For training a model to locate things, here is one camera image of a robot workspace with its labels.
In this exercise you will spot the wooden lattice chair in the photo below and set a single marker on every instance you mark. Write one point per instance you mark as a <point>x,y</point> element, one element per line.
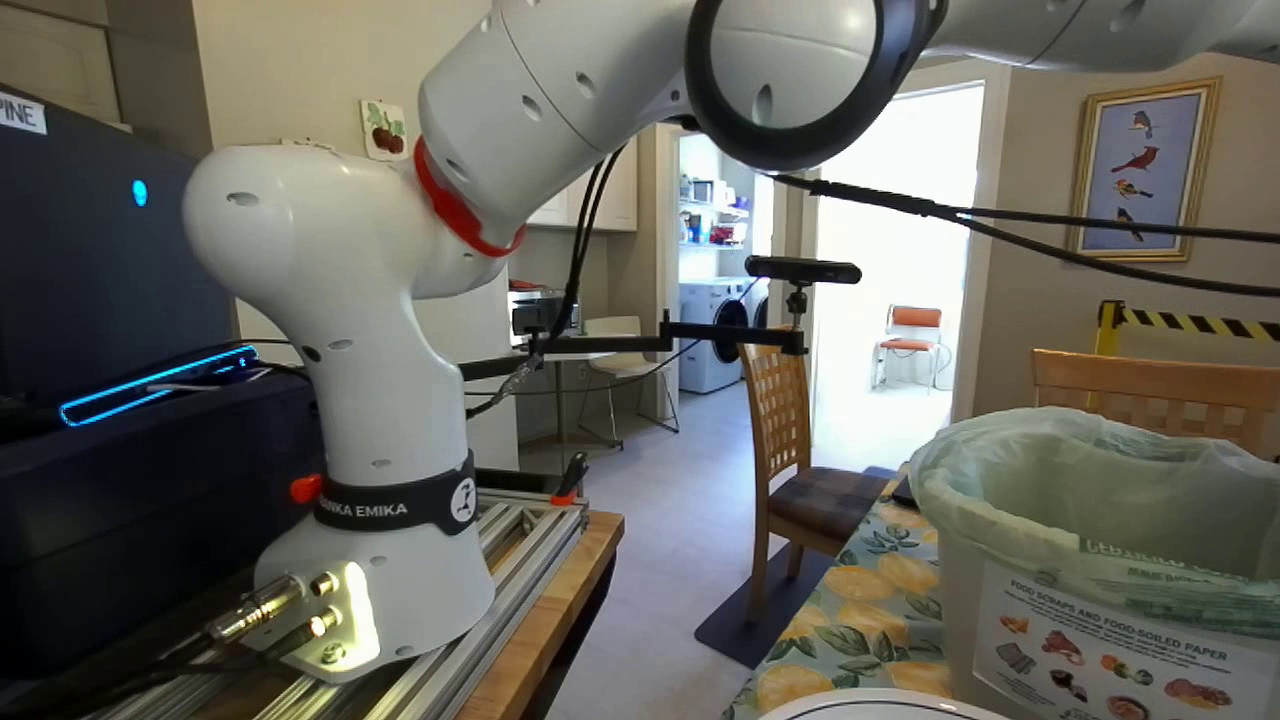
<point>778,415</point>

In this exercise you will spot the dark controller box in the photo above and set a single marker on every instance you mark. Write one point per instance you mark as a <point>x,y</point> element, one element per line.
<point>120,535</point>

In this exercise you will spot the black computer case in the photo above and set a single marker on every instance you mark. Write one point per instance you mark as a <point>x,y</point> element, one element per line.
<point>92,253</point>

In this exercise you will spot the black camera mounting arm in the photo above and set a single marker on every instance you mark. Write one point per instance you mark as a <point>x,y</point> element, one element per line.
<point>624,340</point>

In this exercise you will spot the aluminium rail base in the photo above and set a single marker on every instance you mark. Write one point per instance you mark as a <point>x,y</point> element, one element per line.
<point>520,544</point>

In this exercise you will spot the black stereo camera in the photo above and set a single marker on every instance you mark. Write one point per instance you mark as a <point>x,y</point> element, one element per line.
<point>800,268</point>

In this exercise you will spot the yellow black hazard bar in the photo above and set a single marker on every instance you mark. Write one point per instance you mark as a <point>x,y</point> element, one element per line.
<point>1203,321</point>

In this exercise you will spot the fruit wall sticker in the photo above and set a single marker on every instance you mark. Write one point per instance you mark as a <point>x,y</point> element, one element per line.
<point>385,131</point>

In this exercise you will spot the white plastic chair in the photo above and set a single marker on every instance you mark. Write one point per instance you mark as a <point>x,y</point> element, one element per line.
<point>618,365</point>

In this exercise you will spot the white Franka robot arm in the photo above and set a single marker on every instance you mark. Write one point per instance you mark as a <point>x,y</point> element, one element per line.
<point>362,293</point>

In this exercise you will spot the wide white door frame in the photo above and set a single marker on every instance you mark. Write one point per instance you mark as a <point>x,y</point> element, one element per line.
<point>994,264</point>

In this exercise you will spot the dark striped seat cushion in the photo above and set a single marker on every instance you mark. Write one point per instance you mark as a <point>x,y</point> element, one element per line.
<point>824,502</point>

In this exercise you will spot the white patterned bowl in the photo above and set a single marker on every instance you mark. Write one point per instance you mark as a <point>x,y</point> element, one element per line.
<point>865,707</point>

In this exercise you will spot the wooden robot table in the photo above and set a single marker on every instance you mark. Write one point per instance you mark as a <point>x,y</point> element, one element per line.
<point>561,615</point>

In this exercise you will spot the blue glowing light bar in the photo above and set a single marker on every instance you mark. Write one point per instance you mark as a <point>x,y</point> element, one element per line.
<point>152,385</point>

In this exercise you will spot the dark floor mat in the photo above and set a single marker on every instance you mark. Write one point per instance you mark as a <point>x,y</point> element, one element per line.
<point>745,620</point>

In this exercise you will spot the small orange knob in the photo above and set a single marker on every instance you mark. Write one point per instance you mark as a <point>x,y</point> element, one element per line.
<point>305,490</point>

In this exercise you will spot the framed bird picture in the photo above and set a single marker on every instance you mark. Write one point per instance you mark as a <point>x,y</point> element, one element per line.
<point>1141,169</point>

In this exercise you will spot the small grey black appliance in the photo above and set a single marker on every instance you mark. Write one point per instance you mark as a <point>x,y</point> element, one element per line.
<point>541,318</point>

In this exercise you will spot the shelf with colourful items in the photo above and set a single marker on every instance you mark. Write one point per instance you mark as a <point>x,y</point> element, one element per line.
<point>713,221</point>

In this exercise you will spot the white compost bin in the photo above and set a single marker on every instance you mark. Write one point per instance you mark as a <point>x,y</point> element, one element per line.
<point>1120,655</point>

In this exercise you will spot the white washing machine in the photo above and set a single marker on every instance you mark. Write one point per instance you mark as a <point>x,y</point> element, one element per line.
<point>707,362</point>

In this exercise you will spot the orange chair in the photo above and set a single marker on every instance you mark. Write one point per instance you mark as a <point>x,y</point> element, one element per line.
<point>913,351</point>

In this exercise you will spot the white paper label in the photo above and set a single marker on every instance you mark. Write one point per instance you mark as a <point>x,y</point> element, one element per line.
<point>23,113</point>

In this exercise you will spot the narrow white door frame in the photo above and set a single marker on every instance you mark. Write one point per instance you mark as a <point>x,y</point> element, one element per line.
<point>660,264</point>

